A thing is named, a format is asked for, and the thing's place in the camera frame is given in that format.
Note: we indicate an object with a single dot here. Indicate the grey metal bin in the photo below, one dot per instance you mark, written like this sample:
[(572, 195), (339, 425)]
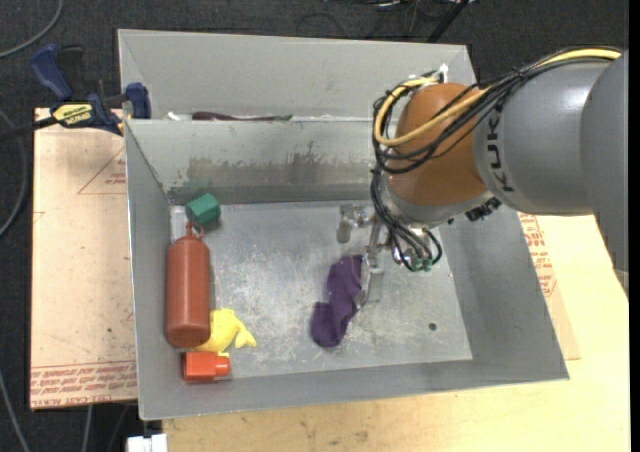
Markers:
[(280, 260)]

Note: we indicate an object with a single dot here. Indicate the purple sock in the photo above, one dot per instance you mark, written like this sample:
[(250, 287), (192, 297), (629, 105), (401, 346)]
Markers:
[(340, 295)]

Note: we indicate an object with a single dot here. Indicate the yellow toy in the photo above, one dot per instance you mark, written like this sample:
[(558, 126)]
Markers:
[(227, 330)]

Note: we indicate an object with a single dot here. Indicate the orange-red block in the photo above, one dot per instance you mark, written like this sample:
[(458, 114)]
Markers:
[(200, 366)]

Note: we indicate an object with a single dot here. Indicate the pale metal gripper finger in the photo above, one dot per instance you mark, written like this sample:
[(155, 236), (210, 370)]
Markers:
[(375, 285), (344, 231)]

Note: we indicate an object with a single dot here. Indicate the red-brown bottle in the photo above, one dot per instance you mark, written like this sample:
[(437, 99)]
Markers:
[(187, 290)]

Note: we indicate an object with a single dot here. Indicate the green block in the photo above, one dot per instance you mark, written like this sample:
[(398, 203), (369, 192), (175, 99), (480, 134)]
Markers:
[(202, 209)]

